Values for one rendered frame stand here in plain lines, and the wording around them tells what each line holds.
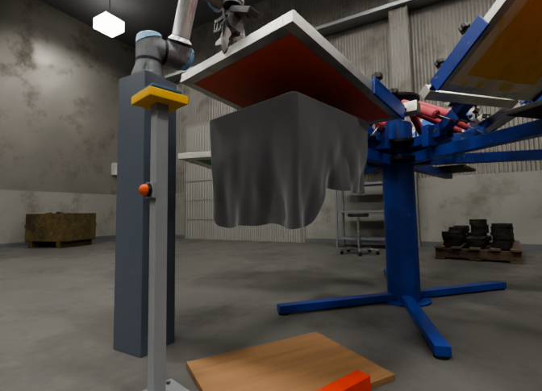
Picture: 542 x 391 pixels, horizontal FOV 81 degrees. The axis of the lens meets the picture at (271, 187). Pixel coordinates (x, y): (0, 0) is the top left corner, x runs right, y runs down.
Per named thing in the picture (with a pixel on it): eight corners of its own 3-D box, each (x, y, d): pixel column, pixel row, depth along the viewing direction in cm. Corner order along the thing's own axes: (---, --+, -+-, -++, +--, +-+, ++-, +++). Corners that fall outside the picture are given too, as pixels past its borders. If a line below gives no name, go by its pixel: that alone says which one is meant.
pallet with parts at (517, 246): (525, 251, 419) (523, 218, 423) (523, 264, 323) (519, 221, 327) (452, 248, 474) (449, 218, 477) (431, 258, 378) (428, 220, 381)
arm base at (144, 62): (123, 79, 146) (123, 58, 147) (150, 89, 159) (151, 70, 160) (145, 71, 139) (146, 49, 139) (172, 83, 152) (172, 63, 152)
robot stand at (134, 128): (112, 349, 136) (118, 78, 145) (148, 334, 152) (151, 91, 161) (140, 358, 127) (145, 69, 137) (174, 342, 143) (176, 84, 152)
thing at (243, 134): (297, 230, 94) (293, 89, 97) (207, 227, 124) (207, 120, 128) (303, 230, 96) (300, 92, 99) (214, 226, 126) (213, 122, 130)
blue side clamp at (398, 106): (374, 93, 121) (375, 76, 122) (362, 96, 124) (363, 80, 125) (404, 119, 142) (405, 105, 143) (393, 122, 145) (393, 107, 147)
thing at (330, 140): (302, 227, 95) (298, 91, 99) (292, 227, 98) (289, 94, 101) (371, 222, 129) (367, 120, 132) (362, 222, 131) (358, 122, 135)
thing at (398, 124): (427, 314, 175) (414, 77, 186) (360, 301, 203) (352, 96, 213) (447, 298, 205) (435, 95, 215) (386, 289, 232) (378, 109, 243)
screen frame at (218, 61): (292, 20, 87) (293, 8, 88) (180, 82, 127) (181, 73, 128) (402, 118, 143) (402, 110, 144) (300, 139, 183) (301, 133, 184)
